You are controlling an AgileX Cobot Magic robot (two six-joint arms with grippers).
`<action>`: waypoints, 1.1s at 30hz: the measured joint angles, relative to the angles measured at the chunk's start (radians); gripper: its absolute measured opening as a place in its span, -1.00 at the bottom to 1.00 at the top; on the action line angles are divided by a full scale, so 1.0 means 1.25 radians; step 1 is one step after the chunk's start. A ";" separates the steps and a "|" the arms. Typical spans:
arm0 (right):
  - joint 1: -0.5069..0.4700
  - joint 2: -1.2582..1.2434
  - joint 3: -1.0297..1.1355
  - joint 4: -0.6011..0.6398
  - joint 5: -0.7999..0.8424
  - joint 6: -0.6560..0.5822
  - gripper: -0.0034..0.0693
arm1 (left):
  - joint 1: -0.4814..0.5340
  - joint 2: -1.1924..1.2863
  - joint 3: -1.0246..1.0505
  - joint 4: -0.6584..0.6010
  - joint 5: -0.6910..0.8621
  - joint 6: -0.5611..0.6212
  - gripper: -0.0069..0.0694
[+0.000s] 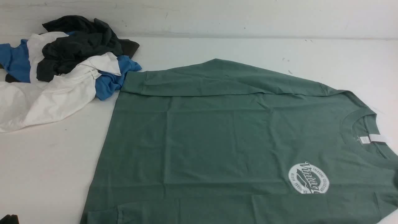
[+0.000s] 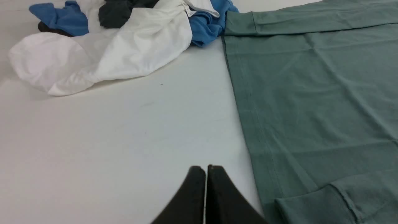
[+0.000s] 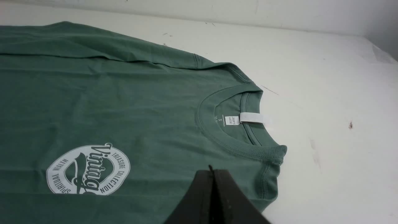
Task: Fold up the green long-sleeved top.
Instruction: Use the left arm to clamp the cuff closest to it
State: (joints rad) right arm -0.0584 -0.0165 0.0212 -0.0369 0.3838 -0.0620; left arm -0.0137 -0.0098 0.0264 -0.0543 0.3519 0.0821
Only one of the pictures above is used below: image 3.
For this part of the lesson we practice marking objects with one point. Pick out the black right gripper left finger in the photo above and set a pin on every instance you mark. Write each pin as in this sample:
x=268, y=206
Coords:
x=195, y=206

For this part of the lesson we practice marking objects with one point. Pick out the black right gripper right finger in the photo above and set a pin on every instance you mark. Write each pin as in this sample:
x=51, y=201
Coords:
x=230, y=205

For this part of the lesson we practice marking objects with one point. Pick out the green long-sleeve top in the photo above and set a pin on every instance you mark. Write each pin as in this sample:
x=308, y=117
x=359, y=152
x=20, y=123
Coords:
x=102, y=128

